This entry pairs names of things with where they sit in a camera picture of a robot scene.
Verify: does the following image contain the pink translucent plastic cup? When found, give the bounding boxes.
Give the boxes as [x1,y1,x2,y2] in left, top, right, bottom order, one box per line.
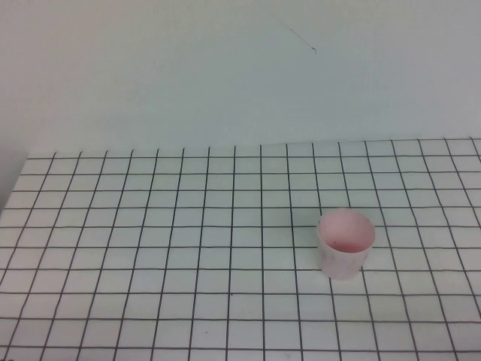
[316,208,377,281]

